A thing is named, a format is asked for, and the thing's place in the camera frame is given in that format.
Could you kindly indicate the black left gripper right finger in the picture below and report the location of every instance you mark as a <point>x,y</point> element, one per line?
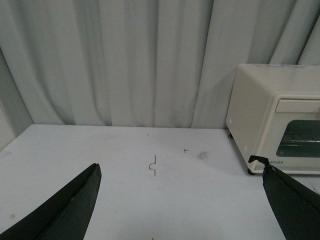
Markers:
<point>295,206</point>

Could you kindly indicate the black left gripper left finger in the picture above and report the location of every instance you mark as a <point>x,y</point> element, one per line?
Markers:
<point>65,215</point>

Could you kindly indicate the cream oven door with window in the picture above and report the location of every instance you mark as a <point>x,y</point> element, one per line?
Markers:
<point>296,134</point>

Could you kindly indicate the cream Toshiba toaster oven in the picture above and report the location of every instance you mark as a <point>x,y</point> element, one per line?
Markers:
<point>257,89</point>

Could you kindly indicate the pale grey curtain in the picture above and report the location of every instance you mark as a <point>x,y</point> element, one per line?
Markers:
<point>140,63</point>

